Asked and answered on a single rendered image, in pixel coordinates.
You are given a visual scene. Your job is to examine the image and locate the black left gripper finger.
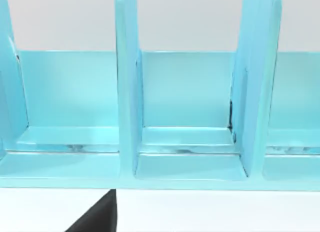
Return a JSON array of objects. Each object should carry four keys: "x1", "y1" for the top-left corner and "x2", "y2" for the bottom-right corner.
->
[{"x1": 63, "y1": 188, "x2": 118, "y2": 232}]

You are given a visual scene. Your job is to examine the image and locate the light blue rack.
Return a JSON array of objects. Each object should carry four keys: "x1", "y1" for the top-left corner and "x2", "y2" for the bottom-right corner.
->
[{"x1": 0, "y1": 0, "x2": 320, "y2": 192}]

